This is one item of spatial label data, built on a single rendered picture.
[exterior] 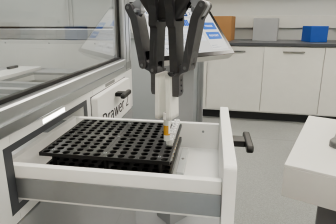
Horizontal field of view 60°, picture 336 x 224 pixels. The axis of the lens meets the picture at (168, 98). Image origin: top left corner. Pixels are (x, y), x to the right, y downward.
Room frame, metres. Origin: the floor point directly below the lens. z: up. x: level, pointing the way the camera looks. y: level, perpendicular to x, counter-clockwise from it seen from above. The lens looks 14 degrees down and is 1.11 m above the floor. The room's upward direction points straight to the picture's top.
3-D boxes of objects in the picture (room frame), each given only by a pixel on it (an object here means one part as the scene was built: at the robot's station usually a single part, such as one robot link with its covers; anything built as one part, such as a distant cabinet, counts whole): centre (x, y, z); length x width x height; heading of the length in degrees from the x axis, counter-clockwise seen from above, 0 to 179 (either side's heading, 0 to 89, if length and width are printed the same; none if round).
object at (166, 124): (0.43, 0.00, 0.95); 0.01 x 0.01 x 0.05
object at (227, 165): (0.49, -0.10, 0.87); 0.29 x 0.02 x 0.11; 171
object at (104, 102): (0.85, 0.16, 0.87); 0.29 x 0.02 x 0.11; 171
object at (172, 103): (0.43, -0.01, 1.00); 0.03 x 0.01 x 0.07; 152
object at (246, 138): (0.49, -0.13, 0.91); 0.07 x 0.04 x 0.01; 171
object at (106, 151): (0.52, 0.09, 0.87); 0.22 x 0.18 x 0.06; 81
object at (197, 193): (0.52, 0.10, 0.86); 0.40 x 0.26 x 0.06; 81
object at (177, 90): (0.42, -0.02, 1.03); 0.03 x 0.01 x 0.05; 62
